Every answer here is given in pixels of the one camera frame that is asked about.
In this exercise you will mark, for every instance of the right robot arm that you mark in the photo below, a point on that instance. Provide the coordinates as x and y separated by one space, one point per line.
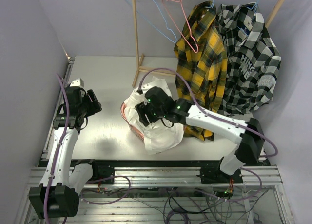
247 136

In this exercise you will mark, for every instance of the yellow plaid shirt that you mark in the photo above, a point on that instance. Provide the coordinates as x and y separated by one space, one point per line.
201 59

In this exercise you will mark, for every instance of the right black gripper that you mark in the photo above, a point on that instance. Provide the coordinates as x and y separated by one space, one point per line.
142 109

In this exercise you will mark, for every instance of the pink plastic basket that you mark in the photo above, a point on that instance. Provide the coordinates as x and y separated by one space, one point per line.
132 128

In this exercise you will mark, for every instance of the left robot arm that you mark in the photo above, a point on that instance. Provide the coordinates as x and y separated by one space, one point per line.
57 195

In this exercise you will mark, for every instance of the blue hanger of checkered shirt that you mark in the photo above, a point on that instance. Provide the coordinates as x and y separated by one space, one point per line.
256 4

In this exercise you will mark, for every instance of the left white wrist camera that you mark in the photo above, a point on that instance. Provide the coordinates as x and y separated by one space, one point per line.
77 83

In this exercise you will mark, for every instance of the black white checkered shirt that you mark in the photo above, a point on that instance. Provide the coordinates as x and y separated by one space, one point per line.
253 59

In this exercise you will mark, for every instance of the aluminium frame base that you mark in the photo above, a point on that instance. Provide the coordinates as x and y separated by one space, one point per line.
120 153

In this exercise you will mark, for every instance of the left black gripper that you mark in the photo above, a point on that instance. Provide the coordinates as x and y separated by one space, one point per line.
95 106

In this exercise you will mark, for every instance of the blue wire hanger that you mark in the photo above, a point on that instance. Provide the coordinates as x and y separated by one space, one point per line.
155 17

